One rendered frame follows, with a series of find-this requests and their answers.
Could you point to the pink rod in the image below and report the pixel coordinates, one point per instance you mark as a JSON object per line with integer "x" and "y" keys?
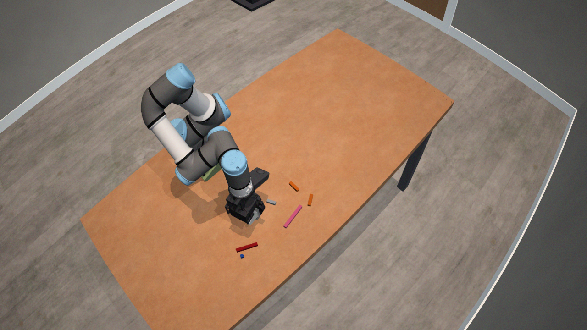
{"x": 292, "y": 216}

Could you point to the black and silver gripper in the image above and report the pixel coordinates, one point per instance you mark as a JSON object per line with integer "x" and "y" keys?
{"x": 245, "y": 210}

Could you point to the red rod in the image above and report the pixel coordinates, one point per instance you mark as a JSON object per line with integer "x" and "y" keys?
{"x": 247, "y": 247}

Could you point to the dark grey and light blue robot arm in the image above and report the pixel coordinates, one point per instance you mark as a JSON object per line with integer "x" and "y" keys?
{"x": 197, "y": 143}

